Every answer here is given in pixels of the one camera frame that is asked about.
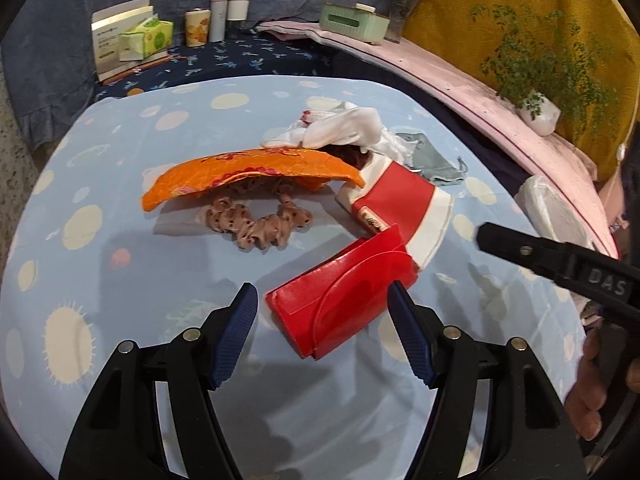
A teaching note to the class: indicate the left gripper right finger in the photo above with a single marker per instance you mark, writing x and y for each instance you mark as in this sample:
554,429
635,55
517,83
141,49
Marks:
527,433

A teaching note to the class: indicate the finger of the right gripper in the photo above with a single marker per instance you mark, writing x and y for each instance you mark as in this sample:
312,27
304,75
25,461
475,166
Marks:
607,281

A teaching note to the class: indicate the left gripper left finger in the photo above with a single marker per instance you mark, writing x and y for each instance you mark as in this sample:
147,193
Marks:
117,432

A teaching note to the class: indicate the grey blue drawstring pouch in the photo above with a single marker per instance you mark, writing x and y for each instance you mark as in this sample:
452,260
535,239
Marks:
429,164

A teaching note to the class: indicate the red envelope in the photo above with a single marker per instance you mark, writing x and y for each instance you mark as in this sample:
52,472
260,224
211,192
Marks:
322,308

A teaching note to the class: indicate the red and white paper cup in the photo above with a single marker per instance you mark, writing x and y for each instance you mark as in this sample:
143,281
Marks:
392,195

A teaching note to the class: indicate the pink dotted scrunchie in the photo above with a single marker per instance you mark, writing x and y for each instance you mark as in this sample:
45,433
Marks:
228,215

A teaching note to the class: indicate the white cloth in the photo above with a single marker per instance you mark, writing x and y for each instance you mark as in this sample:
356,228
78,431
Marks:
345,124

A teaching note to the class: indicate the orange printed plastic bag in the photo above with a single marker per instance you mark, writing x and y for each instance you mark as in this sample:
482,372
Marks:
309,168

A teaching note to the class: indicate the trash bin with white liner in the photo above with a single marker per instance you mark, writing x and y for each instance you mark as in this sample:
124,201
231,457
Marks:
551,215

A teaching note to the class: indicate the person's right hand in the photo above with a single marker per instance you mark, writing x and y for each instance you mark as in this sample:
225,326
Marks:
588,395

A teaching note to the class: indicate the pink quilt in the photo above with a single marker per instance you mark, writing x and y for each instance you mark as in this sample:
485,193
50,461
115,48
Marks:
566,167

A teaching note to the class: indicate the green plant in white pot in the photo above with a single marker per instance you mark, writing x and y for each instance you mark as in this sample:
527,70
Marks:
550,57

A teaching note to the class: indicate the orange pencil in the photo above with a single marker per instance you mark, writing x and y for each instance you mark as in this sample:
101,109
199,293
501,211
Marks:
137,67

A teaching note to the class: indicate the green tissue box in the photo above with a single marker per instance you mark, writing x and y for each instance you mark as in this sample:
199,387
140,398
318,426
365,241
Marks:
354,23

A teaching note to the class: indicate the green tissue pack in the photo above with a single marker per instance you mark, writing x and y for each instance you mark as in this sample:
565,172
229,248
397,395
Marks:
147,38

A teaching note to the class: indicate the navy patterned cloth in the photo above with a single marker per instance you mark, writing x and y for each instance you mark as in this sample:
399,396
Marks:
250,55

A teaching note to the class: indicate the white booklet box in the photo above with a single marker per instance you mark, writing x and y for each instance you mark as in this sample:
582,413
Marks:
106,27

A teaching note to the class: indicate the yellow floral cup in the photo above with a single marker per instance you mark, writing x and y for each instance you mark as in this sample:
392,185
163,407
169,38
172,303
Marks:
196,25

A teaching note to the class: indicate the tall white bottle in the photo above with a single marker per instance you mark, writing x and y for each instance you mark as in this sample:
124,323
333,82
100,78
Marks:
217,22

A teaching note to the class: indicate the white jar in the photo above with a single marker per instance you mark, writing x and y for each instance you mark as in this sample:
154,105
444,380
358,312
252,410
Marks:
237,10

